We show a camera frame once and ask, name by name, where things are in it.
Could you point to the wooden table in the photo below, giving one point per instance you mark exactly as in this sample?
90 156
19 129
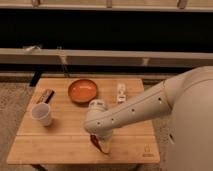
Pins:
66 142

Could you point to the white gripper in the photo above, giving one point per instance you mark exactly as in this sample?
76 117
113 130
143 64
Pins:
105 135

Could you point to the white paper cup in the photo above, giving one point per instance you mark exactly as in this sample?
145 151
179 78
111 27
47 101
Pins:
42 113

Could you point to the red pepper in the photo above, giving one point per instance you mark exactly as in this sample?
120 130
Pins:
101 145

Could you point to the brown snack bar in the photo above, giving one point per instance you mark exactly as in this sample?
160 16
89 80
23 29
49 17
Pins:
46 96

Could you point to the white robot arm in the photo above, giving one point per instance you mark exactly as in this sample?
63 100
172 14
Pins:
101 121

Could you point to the orange bowl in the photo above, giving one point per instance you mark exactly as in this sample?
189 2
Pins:
82 91

